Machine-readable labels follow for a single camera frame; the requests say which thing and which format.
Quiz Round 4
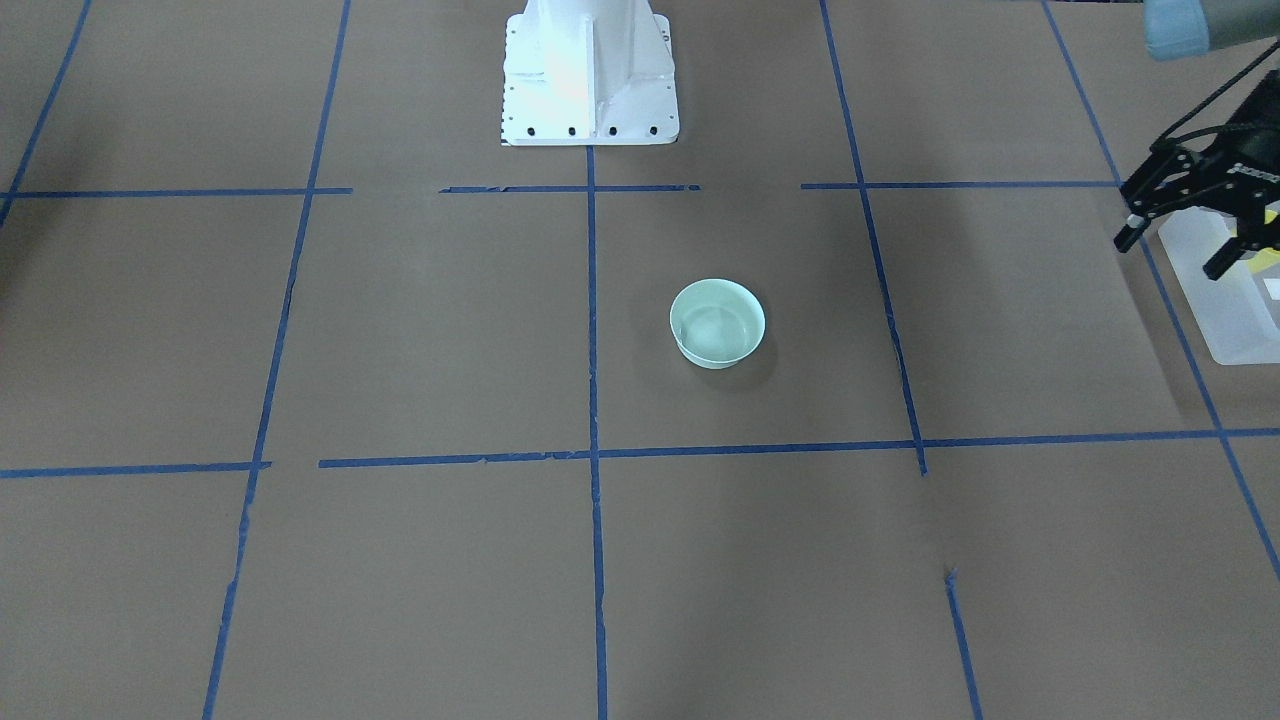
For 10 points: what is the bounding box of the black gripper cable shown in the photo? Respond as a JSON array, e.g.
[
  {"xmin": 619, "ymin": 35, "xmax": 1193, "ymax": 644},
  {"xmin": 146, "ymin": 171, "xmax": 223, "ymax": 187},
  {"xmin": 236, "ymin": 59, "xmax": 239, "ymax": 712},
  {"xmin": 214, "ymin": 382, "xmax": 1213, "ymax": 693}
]
[{"xmin": 1149, "ymin": 38, "xmax": 1280, "ymax": 151}]

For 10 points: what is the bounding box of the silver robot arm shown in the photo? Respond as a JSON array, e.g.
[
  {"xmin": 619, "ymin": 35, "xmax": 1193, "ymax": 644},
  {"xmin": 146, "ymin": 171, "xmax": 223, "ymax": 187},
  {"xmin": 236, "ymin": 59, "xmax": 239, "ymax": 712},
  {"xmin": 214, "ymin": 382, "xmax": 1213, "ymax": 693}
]
[{"xmin": 1133, "ymin": 1, "xmax": 1277, "ymax": 281}]

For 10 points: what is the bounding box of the mint green bowl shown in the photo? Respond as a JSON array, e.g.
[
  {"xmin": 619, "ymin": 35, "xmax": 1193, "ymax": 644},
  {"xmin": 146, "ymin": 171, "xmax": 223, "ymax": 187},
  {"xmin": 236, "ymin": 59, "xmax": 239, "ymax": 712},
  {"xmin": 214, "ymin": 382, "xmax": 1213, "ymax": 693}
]
[{"xmin": 668, "ymin": 278, "xmax": 767, "ymax": 370}]

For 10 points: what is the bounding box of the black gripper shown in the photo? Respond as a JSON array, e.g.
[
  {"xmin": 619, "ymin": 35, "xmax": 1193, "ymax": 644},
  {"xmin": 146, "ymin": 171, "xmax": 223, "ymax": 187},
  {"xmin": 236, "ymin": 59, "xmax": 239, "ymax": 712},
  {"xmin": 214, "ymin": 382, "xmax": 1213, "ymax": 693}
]
[{"xmin": 1202, "ymin": 150, "xmax": 1279, "ymax": 281}]

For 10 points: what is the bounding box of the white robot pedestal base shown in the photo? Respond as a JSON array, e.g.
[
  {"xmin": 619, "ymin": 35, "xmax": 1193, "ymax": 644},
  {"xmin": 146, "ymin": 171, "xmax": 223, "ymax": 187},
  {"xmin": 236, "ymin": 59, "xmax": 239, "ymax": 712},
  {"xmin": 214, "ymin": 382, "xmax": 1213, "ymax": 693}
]
[{"xmin": 500, "ymin": 1, "xmax": 681, "ymax": 147}]

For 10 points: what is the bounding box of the translucent plastic storage box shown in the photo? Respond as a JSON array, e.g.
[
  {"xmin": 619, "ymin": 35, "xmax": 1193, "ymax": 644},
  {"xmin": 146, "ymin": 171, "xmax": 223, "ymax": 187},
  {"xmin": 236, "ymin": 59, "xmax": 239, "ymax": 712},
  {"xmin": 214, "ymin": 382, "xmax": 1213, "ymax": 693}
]
[{"xmin": 1158, "ymin": 208, "xmax": 1279, "ymax": 366}]

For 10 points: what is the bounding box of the yellow plastic cup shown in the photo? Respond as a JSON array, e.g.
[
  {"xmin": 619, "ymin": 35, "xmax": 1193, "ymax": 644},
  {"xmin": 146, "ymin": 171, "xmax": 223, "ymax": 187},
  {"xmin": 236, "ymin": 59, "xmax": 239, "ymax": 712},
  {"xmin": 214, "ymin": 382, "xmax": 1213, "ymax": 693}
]
[{"xmin": 1245, "ymin": 249, "xmax": 1280, "ymax": 274}]

